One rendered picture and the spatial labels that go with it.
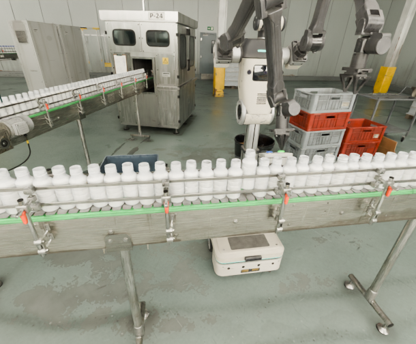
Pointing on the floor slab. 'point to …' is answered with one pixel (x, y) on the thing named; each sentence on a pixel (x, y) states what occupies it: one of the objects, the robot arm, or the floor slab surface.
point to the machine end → (143, 39)
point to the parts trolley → (391, 109)
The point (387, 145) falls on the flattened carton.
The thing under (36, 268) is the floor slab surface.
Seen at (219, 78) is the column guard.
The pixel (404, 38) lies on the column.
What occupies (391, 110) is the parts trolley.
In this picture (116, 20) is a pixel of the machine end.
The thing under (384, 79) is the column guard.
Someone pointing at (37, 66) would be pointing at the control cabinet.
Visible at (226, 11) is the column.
